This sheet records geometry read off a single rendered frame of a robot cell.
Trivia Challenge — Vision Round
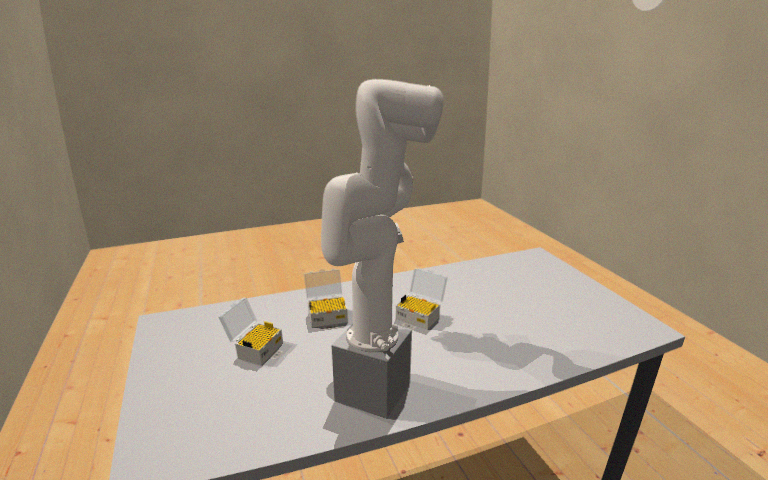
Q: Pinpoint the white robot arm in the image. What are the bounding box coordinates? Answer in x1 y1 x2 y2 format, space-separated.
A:
321 79 444 352

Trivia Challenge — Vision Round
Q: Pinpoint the yellow pipette tip rack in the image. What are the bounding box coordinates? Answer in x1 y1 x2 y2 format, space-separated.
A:
309 297 346 313
398 295 438 315
238 322 279 350

